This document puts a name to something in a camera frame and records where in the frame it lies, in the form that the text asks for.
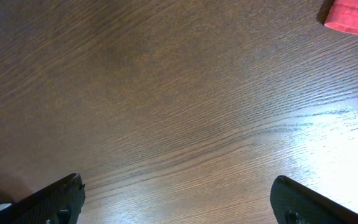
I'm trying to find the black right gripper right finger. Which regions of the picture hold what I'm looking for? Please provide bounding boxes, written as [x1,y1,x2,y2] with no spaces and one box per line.
[270,175,358,224]

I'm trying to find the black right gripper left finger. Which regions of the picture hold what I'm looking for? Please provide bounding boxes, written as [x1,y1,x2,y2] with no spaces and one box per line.
[0,173,86,224]

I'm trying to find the red t-shirt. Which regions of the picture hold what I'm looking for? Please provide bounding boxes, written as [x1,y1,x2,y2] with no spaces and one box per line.
[324,0,358,35]

